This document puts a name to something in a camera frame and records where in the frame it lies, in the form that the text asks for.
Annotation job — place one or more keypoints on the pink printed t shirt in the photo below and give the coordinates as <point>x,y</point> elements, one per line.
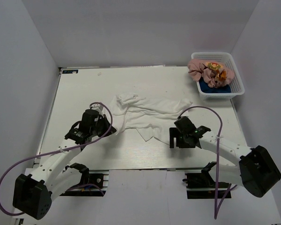
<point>213,73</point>

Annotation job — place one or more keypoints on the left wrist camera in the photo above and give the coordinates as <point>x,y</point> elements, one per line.
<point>96,106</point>

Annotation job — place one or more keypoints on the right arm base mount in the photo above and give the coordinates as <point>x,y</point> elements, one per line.
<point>198,187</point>

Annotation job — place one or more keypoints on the white plastic basket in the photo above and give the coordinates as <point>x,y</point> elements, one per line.
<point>225,59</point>

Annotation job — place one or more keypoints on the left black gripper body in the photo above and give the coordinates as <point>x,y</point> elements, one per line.
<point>102,127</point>

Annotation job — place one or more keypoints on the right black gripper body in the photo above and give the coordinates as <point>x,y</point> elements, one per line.
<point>181,141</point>

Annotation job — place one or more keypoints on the blue label sticker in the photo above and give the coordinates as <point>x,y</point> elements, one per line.
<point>74,71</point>

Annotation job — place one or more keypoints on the blue t shirt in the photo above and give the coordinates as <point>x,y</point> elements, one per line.
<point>206,89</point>

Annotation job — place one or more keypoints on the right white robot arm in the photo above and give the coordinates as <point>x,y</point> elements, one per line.
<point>252,168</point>

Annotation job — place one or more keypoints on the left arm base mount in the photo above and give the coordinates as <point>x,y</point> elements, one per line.
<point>94,186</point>

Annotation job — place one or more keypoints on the white t shirt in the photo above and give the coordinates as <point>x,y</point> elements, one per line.
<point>151,117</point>

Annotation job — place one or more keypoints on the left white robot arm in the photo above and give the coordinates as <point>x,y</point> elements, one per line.
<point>35,192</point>

